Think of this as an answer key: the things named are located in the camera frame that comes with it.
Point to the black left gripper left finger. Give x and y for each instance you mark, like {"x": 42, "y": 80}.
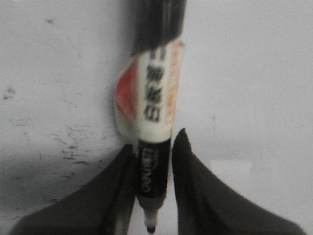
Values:
{"x": 102, "y": 207}

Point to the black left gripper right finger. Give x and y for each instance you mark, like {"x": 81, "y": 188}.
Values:
{"x": 207, "y": 206}

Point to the black and white whiteboard marker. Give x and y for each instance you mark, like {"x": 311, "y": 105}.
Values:
{"x": 145, "y": 97}

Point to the white whiteboard with aluminium frame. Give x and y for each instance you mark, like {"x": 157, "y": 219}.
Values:
{"x": 245, "y": 98}

